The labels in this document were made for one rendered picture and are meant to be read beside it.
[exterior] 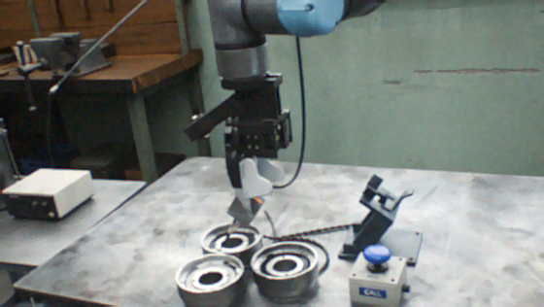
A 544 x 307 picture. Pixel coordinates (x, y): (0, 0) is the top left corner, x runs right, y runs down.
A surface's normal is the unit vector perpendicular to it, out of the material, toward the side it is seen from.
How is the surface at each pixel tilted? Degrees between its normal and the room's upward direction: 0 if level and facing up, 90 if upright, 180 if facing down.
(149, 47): 90
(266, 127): 90
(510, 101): 90
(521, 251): 0
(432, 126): 90
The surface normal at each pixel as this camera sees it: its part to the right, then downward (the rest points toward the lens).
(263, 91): -0.34, 0.37
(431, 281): -0.11, -0.93
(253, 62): 0.44, 0.28
